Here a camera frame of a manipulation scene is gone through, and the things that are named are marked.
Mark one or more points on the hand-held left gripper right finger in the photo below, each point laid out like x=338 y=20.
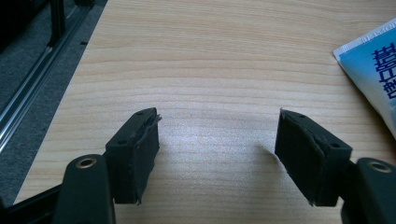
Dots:
x=306 y=155

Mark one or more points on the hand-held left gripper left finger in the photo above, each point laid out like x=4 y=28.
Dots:
x=132 y=155

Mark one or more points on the blue and white packet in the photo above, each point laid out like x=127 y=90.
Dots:
x=373 y=68

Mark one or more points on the aluminium frame rail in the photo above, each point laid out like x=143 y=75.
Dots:
x=34 y=81

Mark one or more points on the black metal stand post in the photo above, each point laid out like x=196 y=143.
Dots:
x=57 y=21

